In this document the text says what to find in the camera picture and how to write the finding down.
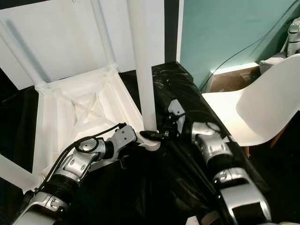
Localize grey cushion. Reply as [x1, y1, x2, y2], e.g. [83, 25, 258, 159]
[259, 52, 286, 73]

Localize thin black wall cable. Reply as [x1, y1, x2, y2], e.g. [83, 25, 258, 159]
[201, 0, 300, 90]

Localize white plastic chair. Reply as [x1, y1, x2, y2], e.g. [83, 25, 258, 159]
[202, 55, 300, 147]

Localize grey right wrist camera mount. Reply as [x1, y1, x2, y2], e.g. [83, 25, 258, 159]
[168, 99, 186, 129]

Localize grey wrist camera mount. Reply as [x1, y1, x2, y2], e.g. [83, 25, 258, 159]
[112, 124, 139, 154]
[168, 99, 186, 129]

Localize black cloth cover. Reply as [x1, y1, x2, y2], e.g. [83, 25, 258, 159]
[0, 60, 275, 225]

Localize white grey machine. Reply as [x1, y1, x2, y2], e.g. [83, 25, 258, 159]
[286, 19, 300, 57]

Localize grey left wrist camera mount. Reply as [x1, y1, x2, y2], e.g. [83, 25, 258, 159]
[112, 124, 139, 154]

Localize white plastic table top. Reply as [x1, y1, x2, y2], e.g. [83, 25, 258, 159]
[32, 66, 161, 181]

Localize black vertical post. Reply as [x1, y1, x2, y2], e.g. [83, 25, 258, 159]
[164, 0, 180, 62]

